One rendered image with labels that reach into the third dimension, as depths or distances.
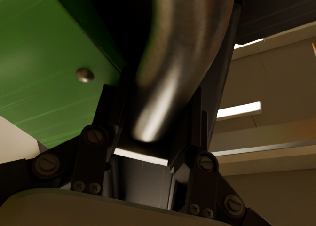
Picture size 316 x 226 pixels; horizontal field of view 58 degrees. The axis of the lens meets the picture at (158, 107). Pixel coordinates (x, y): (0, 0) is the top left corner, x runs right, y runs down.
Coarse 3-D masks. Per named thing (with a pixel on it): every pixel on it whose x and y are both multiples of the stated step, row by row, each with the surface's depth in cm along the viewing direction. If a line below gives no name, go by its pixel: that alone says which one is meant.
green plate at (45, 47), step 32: (0, 0) 14; (32, 0) 14; (64, 0) 14; (0, 32) 15; (32, 32) 15; (64, 32) 15; (96, 32) 16; (0, 64) 17; (32, 64) 17; (64, 64) 17; (96, 64) 16; (128, 64) 20; (0, 96) 20; (32, 96) 19; (64, 96) 19; (96, 96) 19; (32, 128) 23; (64, 128) 22
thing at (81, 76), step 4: (76, 72) 17; (80, 72) 17; (84, 72) 17; (88, 72) 17; (80, 76) 17; (84, 76) 17; (88, 76) 17; (92, 76) 17; (80, 80) 17; (84, 80) 17; (88, 80) 17; (92, 80) 17
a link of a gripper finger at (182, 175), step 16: (192, 96) 15; (192, 112) 14; (176, 128) 16; (192, 128) 14; (176, 144) 15; (192, 144) 13; (176, 160) 15; (176, 176) 14; (224, 192) 13; (224, 208) 13; (240, 208) 13
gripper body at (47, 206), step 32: (32, 192) 10; (64, 192) 10; (0, 224) 9; (32, 224) 9; (64, 224) 9; (96, 224) 9; (128, 224) 10; (160, 224) 10; (192, 224) 10; (224, 224) 11
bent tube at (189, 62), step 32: (160, 0) 10; (192, 0) 9; (224, 0) 9; (160, 32) 11; (192, 32) 10; (224, 32) 11; (160, 64) 12; (192, 64) 11; (160, 96) 13; (128, 128) 16; (160, 128) 15; (160, 160) 16
